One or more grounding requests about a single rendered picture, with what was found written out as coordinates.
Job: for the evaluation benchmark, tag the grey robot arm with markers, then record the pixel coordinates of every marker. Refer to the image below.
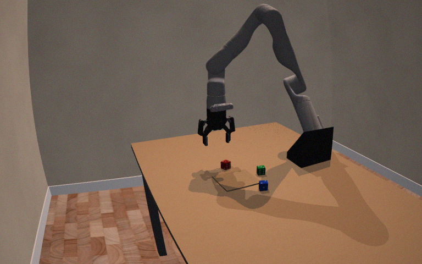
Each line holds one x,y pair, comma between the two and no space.
294,85

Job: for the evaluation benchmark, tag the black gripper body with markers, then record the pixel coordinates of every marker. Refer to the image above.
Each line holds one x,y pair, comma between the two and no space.
215,117

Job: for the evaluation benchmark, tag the tan square mat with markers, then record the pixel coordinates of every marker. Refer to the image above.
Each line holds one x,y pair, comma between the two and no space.
236,180

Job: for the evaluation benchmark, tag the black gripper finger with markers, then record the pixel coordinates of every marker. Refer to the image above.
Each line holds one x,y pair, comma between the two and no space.
228,131
206,131

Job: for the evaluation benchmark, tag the green die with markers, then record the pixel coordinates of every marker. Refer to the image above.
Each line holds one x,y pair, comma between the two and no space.
260,170

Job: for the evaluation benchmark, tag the red die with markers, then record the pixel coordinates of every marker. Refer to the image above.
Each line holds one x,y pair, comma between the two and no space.
225,164

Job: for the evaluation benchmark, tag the blue die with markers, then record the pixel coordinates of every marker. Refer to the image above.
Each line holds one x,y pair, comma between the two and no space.
263,185

